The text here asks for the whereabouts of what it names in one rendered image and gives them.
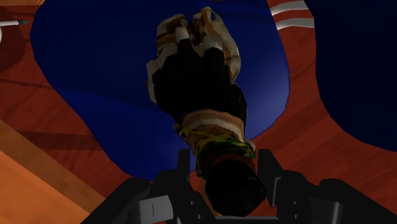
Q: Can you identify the black and cream figure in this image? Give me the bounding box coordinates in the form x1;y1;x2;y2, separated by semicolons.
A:
145;6;267;218

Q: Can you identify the white curved strip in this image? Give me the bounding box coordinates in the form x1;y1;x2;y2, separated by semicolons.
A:
268;1;310;17

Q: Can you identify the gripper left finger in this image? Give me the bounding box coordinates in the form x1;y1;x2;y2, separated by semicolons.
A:
81;148;215;224

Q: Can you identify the dark blue rounded cushion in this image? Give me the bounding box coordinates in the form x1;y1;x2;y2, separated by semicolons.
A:
303;0;397;153

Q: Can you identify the large blue rounded cushion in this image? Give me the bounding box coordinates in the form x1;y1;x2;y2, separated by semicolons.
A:
30;0;291;181

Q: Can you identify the white pen with grey tip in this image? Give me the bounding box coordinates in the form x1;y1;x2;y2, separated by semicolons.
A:
0;19;31;27

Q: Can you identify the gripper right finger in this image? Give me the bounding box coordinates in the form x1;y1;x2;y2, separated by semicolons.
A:
257;148;397;224

